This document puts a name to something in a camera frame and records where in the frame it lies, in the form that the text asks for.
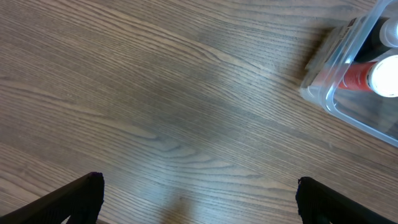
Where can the clear plastic container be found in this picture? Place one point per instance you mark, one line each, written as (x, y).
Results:
(365, 110)

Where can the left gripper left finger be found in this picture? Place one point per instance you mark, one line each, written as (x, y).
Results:
(78, 202)

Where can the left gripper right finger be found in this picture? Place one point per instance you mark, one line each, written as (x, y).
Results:
(319, 204)

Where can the orange tube white cap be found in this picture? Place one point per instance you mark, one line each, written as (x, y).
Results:
(379, 77)

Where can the black tube white cap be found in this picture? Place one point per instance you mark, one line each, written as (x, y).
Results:
(382, 38)

